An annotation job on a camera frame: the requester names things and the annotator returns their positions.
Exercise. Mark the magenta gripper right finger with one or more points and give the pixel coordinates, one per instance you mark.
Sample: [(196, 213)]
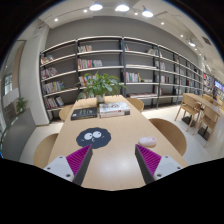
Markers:
[(153, 166)]

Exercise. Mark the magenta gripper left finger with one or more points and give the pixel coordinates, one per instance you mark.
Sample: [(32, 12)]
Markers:
[(72, 167)]

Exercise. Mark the dark round face mouse pad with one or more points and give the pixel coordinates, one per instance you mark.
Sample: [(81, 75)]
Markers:
[(96, 137)]

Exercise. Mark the wooden chair left near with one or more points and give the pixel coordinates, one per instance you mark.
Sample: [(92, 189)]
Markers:
[(43, 151)]

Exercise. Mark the wooden chair right near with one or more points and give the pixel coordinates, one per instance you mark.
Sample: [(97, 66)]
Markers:
[(172, 133)]

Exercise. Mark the black book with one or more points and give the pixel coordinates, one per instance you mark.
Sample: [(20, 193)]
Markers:
[(84, 113)]

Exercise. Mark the wooden chair left far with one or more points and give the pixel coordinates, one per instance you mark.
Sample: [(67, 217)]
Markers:
[(64, 112)]

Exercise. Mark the wooden chair right far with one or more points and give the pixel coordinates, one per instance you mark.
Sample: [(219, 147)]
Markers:
[(138, 104)]

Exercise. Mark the white book stack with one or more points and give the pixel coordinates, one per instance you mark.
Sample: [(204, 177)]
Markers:
[(113, 109)]

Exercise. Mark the background wooden chair left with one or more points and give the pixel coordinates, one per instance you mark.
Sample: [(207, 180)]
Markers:
[(191, 106)]

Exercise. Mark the background wooden chair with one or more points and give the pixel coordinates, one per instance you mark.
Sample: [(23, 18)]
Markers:
[(208, 122), (191, 106)]

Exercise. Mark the background wooden chair right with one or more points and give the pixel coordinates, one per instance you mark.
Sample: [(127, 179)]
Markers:
[(208, 122)]

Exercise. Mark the small plant by window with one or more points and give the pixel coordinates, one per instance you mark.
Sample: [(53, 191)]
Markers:
[(21, 104)]

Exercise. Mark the background wooden table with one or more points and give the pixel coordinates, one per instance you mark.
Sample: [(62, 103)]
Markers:
[(203, 103)]

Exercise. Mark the green potted plant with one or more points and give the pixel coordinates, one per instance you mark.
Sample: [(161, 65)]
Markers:
[(99, 85)]

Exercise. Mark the large grey bookshelf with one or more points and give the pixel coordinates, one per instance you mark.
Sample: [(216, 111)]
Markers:
[(148, 71)]

